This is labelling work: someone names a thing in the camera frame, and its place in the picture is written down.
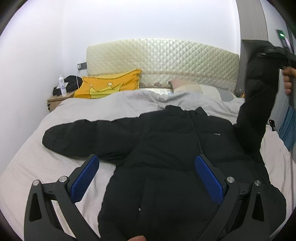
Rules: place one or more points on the yellow pillow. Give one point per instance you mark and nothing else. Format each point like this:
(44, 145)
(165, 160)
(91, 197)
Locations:
(101, 86)

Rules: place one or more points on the wooden nightstand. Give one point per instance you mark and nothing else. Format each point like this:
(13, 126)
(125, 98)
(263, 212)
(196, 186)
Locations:
(54, 101)

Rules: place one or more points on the blue curtain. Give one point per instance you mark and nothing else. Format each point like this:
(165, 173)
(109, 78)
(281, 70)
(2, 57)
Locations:
(287, 129)

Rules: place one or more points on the black puffer jacket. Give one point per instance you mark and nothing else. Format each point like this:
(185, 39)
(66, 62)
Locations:
(155, 190)

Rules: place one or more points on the person's right hand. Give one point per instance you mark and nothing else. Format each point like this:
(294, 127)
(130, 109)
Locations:
(288, 73)

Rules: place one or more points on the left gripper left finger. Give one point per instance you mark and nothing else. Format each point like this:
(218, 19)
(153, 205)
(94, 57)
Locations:
(41, 221)

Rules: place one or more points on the black device on bedside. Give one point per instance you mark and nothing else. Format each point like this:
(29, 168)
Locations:
(272, 125)

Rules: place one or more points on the grey white duvet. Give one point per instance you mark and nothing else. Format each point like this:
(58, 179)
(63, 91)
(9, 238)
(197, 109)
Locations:
(36, 162)

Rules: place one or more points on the grey wardrobe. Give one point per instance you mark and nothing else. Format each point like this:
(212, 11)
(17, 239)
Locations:
(259, 20)

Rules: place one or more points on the patchwork pastel pillow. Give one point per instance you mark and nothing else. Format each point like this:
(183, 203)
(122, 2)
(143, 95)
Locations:
(179, 85)

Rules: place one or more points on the wall power socket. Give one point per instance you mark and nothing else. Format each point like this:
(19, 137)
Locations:
(82, 66)

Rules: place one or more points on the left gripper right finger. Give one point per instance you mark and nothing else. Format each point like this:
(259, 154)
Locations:
(226, 192)

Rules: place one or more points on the black bag on nightstand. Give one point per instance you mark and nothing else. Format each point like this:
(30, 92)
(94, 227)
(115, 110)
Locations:
(72, 83)

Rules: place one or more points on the cream quilted headboard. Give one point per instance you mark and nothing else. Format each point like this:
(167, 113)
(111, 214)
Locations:
(162, 60)

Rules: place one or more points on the white spray bottle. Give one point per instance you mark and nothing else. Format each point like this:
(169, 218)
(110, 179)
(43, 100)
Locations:
(62, 86)

